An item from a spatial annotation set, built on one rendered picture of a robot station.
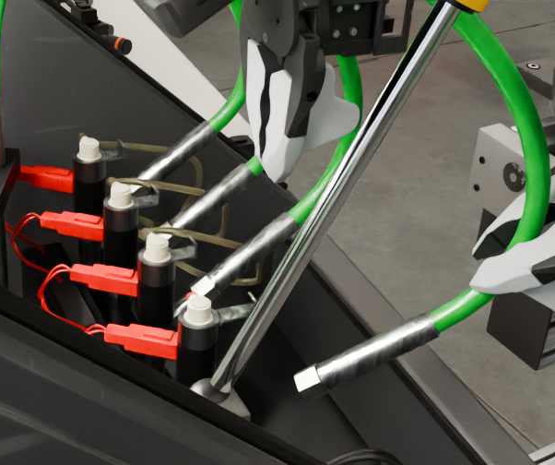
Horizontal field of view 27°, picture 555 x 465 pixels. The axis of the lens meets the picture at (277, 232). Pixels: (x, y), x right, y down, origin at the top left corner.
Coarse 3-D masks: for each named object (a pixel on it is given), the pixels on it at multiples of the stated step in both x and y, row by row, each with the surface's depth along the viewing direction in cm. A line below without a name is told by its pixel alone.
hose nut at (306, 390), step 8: (312, 368) 73; (296, 376) 73; (304, 376) 73; (312, 376) 73; (296, 384) 73; (304, 384) 73; (312, 384) 72; (320, 384) 72; (304, 392) 73; (312, 392) 73; (320, 392) 73; (312, 400) 73
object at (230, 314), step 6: (234, 306) 81; (240, 306) 82; (246, 306) 82; (222, 312) 81; (228, 312) 81; (234, 312) 81; (240, 312) 81; (246, 312) 81; (222, 318) 80; (228, 318) 80; (234, 318) 80; (240, 318) 80; (222, 324) 80
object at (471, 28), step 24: (432, 0) 59; (456, 24) 60; (480, 24) 60; (480, 48) 61; (504, 72) 62; (504, 96) 63; (528, 96) 63; (528, 120) 63; (528, 144) 64; (528, 168) 66; (528, 192) 66; (528, 216) 67; (528, 240) 68; (432, 312) 71; (456, 312) 70
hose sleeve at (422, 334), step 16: (416, 320) 71; (384, 336) 72; (400, 336) 71; (416, 336) 71; (432, 336) 71; (352, 352) 72; (368, 352) 72; (384, 352) 71; (400, 352) 72; (320, 368) 73; (336, 368) 72; (352, 368) 72; (368, 368) 72; (336, 384) 73
